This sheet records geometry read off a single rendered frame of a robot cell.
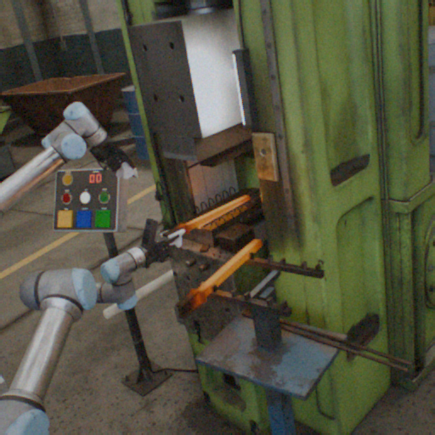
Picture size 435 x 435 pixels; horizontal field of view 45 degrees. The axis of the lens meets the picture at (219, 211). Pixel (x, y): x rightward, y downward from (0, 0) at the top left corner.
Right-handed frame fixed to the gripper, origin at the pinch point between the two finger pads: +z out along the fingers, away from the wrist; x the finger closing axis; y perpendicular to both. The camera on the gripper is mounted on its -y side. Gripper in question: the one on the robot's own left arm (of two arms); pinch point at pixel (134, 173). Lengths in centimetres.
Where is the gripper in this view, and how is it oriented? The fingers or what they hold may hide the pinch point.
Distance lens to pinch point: 203.9
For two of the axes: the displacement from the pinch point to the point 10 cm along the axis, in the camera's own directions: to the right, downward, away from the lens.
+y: -5.4, 7.6, -3.6
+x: 7.0, 1.7, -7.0
